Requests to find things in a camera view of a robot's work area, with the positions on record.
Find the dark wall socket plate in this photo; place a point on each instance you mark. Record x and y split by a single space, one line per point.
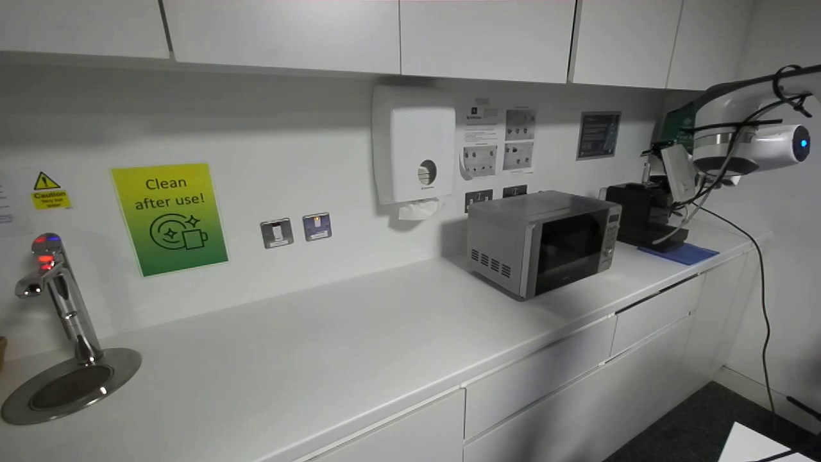
514 191
479 201

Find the green first aid box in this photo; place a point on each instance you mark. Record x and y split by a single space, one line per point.
676 128

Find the chrome hot water tap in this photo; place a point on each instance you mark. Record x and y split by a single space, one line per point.
65 291

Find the silver microwave oven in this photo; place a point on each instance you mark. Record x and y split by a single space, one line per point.
530 245

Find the wall switch with purple label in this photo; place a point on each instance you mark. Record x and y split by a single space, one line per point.
317 227

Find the yellow warning sticker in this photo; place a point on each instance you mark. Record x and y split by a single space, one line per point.
50 192

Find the silver wall switch plate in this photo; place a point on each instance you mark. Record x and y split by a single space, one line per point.
276 235

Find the white wall switch plate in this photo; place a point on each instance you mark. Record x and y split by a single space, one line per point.
520 124

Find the black coffee machine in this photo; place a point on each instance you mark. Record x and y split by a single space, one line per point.
632 214

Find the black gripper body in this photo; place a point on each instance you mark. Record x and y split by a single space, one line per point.
676 201

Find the white wall cabinet door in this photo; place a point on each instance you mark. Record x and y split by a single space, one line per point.
79 27
488 38
626 41
283 32
714 41

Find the round steel drip tray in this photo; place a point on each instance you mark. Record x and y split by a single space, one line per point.
72 387

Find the blue mat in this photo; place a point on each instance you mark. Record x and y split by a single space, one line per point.
683 254

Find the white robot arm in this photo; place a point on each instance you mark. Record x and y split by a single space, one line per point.
753 141

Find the dark framed wall notice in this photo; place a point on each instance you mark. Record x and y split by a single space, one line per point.
598 135

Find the white paper towel dispenser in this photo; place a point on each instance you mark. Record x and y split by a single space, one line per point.
413 149

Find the white cabinet drawer front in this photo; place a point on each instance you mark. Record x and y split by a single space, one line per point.
659 313
540 375

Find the white double wall socket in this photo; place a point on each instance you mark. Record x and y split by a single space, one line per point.
480 160
520 154

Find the white paper sheet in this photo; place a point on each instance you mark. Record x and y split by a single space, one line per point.
765 444

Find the green clean after use poster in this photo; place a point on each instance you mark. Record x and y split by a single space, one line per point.
170 218

